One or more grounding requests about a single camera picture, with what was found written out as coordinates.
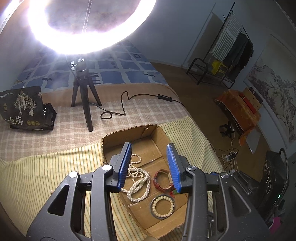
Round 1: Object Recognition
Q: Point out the white power strip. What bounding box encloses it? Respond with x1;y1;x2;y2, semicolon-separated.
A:
222;153;239;162

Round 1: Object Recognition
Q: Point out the power strip with cables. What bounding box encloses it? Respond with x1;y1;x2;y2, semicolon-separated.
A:
216;133;240;173

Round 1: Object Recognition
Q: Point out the green pendant with red string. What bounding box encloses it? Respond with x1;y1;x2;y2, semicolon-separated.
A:
168;186;180;198

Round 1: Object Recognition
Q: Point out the black clothes rack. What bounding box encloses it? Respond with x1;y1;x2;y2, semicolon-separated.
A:
186;8;254;90

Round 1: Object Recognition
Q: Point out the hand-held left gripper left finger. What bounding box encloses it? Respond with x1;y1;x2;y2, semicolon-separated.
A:
26;142;133;241

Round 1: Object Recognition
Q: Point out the red strap watch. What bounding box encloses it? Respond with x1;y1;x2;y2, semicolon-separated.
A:
153;169;175;192

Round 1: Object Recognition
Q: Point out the yellow box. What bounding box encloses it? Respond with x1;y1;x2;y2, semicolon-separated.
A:
211;60;228;75

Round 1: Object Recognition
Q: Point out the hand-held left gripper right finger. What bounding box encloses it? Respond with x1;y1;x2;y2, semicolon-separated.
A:
166;143;271;241

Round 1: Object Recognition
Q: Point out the black hanging garment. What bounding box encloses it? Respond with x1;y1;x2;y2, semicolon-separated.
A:
233;38;254;78

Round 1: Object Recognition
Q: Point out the white ring light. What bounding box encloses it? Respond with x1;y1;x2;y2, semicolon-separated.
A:
25;0;160;55

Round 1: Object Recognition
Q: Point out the black tripod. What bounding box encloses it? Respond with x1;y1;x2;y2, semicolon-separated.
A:
70;58;102;132

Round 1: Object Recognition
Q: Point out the landscape wall painting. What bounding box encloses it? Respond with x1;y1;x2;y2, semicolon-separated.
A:
243;34;296;149

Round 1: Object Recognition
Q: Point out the pink object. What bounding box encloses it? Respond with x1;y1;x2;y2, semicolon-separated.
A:
269;216;282;235

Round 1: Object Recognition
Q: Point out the cream bead bracelet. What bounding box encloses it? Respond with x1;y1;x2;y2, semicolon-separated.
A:
150;194;176;219
152;195;174;218

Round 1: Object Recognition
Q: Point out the grey board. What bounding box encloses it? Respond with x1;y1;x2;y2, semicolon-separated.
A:
246;129;262;154

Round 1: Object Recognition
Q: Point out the black light cable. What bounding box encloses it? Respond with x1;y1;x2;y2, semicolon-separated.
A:
92;91;186;120

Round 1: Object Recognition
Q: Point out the black printed snack bag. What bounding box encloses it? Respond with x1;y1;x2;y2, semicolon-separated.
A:
0;86;57;132

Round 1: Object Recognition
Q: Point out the yellow striped cloth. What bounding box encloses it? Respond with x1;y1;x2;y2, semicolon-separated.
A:
0;116;223;241

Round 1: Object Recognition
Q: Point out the black clamp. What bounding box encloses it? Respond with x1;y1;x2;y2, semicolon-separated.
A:
220;123;234;136

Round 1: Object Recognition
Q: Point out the striped towel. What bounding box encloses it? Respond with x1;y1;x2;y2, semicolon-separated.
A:
211;14;242;60

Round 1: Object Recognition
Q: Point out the blue patterned blanket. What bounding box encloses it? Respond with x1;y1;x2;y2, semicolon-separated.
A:
17;40;168;88

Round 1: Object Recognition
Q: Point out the wooden box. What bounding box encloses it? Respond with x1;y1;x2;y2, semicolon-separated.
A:
241;87;263;114

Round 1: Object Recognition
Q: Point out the long white pearl necklace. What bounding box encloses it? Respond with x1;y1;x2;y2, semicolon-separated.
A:
120;153;152;203

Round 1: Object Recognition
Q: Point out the orange cloth covered furniture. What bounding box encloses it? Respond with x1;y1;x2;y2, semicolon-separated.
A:
215;89;262;147

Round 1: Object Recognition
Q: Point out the beige checked bed sheet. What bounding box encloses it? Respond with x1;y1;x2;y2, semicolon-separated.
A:
0;83;193;160

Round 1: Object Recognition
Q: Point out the black speaker box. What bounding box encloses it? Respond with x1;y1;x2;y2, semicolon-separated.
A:
261;148;290;205

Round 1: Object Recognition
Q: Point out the cardboard box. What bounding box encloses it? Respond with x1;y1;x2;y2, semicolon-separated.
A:
101;124;189;239

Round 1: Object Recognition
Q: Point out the grey hanging garment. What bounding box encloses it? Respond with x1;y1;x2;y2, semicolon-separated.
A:
223;32;248;68

